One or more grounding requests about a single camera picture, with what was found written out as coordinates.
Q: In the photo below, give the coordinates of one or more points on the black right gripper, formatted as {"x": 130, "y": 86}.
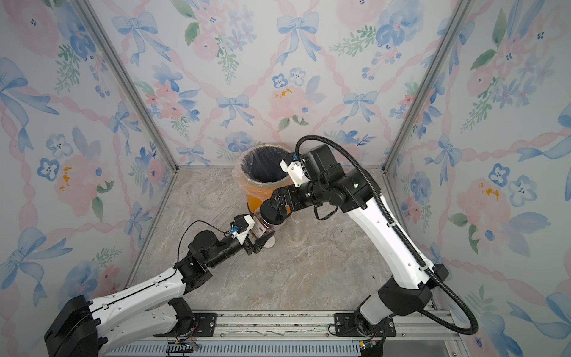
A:
{"x": 276, "y": 204}

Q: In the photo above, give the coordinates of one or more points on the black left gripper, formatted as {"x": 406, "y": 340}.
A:
{"x": 257, "y": 245}

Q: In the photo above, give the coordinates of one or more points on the labelled flower tea jar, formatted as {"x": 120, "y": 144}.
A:
{"x": 260, "y": 226}

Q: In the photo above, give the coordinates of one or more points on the white flower tea jar lid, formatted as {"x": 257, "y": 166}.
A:
{"x": 270, "y": 243}

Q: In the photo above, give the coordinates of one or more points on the clear jar with dried roses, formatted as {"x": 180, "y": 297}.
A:
{"x": 299, "y": 227}

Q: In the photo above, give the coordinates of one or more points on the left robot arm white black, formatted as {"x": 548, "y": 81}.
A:
{"x": 86, "y": 327}

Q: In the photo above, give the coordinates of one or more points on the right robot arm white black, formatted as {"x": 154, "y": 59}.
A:
{"x": 317, "y": 179}

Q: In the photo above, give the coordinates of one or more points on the clear plastic bin liner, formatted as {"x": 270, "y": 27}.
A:
{"x": 258, "y": 178}

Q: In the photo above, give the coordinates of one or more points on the orange trash bin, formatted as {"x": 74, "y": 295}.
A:
{"x": 263, "y": 178}

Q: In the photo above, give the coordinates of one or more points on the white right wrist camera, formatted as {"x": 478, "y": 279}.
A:
{"x": 294, "y": 169}

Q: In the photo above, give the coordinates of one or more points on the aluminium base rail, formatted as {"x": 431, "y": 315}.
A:
{"x": 290, "y": 333}

